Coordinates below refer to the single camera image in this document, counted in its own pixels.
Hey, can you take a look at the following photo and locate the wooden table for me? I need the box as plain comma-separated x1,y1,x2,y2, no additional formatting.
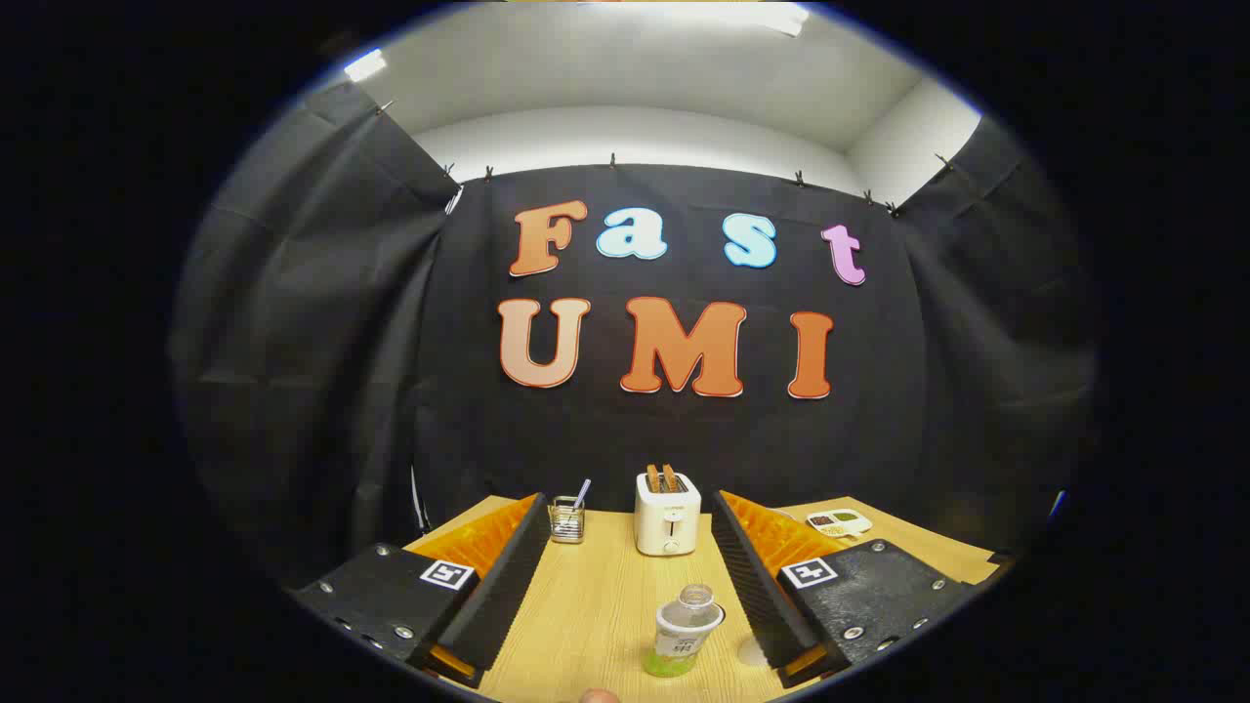
402,493,1002,703

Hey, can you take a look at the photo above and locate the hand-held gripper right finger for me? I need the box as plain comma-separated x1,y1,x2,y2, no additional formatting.
710,489,980,690

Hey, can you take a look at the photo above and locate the black backdrop cloth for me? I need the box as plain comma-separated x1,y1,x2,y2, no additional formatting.
168,80,1100,587

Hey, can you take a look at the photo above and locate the white toaster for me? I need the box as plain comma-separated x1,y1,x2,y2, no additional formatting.
635,472,702,558

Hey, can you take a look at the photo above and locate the white divided snack dish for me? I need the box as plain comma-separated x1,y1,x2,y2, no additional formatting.
806,509,873,539

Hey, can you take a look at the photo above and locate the wire mesh utensil holder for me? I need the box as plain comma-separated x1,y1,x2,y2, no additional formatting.
548,496,586,545

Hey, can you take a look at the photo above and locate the white label juice bottle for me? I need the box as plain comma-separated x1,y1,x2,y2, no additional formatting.
643,584,726,679

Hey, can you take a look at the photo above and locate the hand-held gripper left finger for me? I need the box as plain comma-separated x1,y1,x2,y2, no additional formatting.
286,491,554,690

